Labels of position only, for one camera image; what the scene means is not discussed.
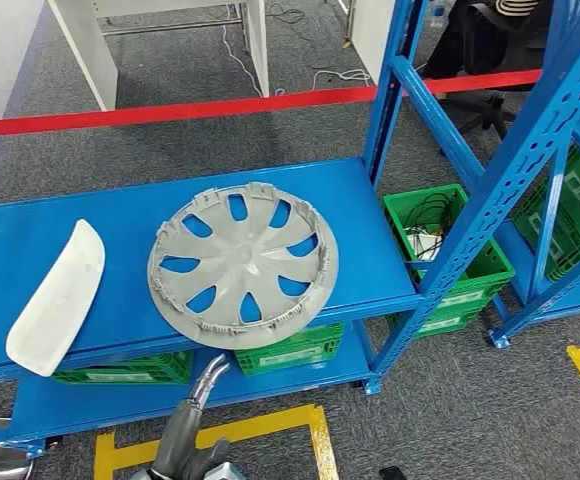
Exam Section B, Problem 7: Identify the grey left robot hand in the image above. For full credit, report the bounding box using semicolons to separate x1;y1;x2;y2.
150;352;232;480

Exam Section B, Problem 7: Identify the white curved plastic part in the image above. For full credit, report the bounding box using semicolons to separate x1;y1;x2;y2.
5;219;106;378

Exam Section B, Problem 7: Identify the blue metal shelf rack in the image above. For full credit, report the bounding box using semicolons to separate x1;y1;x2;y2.
488;99;580;350
0;0;580;458

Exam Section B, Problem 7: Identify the grey plastic hubcap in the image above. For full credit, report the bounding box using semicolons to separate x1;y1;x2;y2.
147;182;340;351

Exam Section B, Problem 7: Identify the red barrier belt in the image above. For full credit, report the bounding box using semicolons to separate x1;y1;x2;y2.
0;68;544;140

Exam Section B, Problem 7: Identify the white device in crate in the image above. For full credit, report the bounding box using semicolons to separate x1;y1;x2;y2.
405;228;442;261

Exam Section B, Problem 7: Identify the white desk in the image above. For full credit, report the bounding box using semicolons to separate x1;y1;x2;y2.
47;0;271;113

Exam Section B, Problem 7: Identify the white cabinet panel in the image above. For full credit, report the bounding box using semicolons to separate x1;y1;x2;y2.
350;0;396;85

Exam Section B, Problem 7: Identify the black office chair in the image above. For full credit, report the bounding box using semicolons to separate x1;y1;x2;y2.
439;26;546;142

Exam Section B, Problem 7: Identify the person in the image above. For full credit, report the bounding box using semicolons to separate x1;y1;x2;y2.
422;0;555;79

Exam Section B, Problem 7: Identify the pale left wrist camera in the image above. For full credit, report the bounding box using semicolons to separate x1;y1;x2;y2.
208;461;247;480

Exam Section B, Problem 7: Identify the black cable bundle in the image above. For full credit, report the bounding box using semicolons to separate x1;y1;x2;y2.
402;192;455;261

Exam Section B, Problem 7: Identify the white floor cable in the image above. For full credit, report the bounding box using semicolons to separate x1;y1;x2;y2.
275;66;372;97
218;5;264;99

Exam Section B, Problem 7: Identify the black floor cable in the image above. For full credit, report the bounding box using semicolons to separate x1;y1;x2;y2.
264;1;307;26

